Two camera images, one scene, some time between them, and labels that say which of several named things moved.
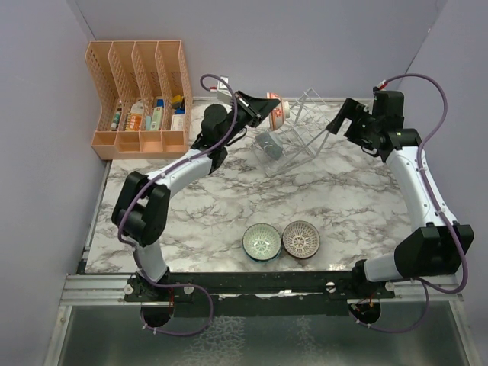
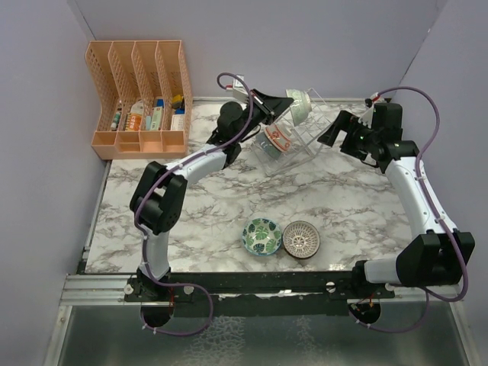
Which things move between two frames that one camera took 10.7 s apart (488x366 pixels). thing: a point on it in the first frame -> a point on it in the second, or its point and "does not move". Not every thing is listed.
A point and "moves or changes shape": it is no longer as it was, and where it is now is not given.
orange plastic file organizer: x=144 y=96 does not move
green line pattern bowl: x=261 y=242 -> x=301 y=106
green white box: x=156 y=120 does not move
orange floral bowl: x=277 y=114 moves or changes shape
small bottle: x=113 y=126 does not move
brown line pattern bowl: x=301 y=239 does not move
